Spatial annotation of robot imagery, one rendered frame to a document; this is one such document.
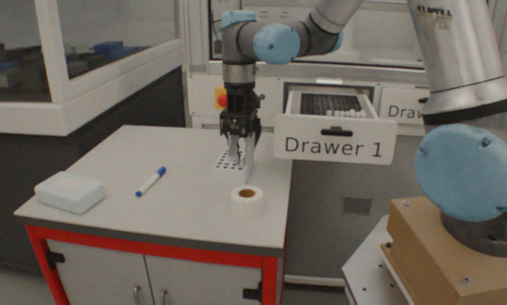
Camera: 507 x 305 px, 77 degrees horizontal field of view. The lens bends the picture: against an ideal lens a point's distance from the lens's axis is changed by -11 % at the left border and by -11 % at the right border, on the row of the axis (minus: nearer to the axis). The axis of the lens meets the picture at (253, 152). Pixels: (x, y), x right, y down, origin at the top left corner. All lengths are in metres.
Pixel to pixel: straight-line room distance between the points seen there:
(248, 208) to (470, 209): 0.46
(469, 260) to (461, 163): 0.21
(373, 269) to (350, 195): 0.70
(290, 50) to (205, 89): 0.59
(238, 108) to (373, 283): 0.45
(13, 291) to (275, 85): 1.50
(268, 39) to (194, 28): 0.57
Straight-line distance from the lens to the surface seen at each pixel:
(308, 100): 1.08
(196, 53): 1.20
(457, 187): 0.42
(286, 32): 0.66
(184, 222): 0.76
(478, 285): 0.55
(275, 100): 1.18
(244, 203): 0.74
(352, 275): 0.65
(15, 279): 2.01
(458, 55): 0.42
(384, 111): 1.20
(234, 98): 0.76
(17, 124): 1.32
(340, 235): 1.45
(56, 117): 1.20
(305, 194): 1.34
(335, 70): 1.16
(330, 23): 0.72
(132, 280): 0.92
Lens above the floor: 1.20
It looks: 25 degrees down
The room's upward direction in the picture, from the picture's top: straight up
